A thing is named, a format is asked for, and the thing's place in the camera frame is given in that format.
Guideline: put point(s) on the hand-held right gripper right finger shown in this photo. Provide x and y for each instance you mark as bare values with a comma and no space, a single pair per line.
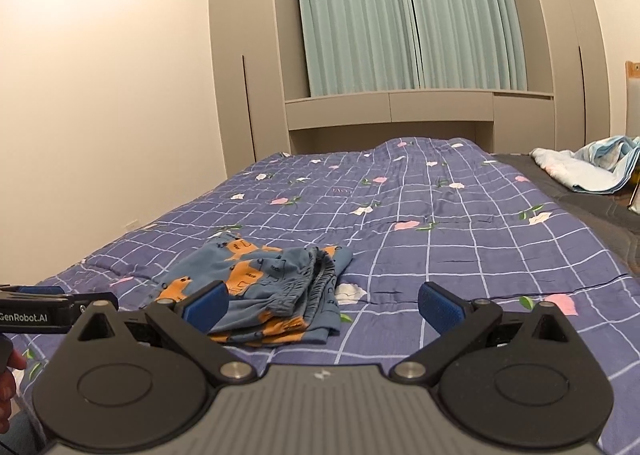
440,307

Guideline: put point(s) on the beige headboard cabinet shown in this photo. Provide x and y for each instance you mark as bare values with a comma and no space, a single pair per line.
400,110

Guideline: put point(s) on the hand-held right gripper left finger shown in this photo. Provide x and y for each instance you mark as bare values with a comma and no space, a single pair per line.
207,307

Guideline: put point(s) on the light blue cloth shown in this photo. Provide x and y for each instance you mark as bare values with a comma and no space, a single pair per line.
612,155

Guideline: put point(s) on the blue pants with orange print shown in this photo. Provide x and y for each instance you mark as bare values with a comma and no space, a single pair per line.
280,285

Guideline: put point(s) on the person's left hand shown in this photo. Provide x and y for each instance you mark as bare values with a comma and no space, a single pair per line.
9,390

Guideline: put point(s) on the white floral cloth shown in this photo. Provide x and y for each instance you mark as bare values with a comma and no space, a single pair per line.
565,167

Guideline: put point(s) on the person's grey clothing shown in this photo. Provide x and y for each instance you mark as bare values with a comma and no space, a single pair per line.
22,435

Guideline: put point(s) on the purple plaid floral blanket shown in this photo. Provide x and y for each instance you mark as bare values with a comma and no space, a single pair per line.
425,245

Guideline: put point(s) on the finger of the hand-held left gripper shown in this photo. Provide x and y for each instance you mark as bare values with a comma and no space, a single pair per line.
42,291
97,299

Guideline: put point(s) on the beige wardrobe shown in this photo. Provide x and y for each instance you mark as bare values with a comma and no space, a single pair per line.
247,60
560,35

